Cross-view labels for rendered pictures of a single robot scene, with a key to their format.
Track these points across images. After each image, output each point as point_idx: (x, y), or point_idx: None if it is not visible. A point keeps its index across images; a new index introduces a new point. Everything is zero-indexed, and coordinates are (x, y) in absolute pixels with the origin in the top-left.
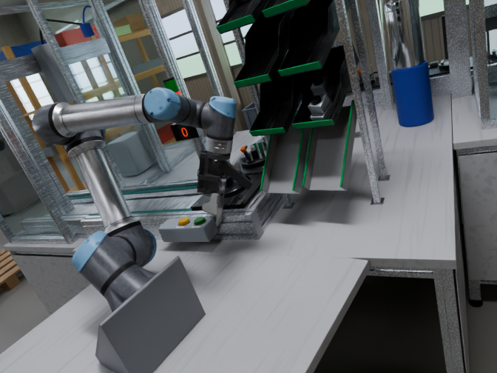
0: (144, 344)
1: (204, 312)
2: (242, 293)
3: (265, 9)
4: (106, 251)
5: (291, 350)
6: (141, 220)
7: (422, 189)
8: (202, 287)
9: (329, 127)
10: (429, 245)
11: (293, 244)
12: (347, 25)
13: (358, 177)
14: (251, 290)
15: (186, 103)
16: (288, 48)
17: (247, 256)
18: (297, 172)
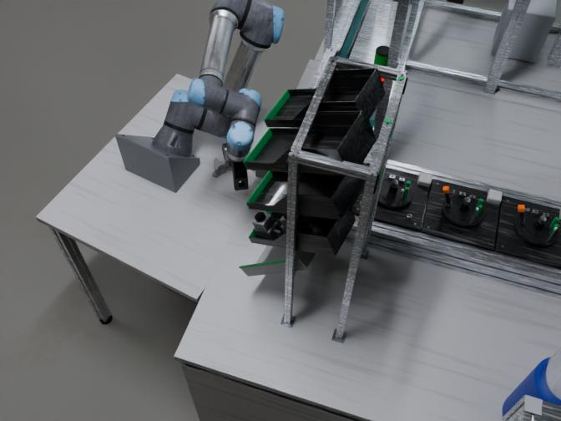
0: (133, 162)
1: (174, 191)
2: (189, 214)
3: (274, 130)
4: (177, 109)
5: (126, 246)
6: None
7: (294, 365)
8: (207, 185)
9: None
10: (198, 344)
11: (240, 246)
12: (287, 220)
13: (355, 311)
14: (190, 220)
15: (216, 108)
16: None
17: (237, 211)
18: None
